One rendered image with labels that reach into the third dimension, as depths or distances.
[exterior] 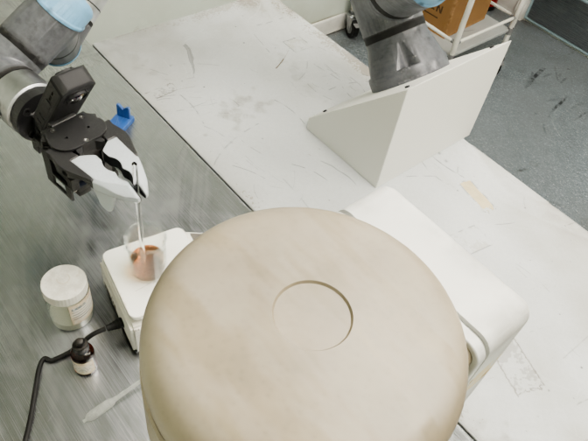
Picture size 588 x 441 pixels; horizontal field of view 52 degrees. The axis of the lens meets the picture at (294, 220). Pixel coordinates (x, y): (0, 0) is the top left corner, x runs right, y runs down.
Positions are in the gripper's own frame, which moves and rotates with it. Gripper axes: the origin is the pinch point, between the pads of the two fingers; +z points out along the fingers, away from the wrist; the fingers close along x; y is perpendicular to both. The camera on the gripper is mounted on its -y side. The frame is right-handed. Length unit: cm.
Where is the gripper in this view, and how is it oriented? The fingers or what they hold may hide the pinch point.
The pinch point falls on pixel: (136, 187)
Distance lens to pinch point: 71.1
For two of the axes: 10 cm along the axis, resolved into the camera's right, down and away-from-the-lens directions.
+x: -6.6, 5.1, -5.5
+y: -1.3, 6.4, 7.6
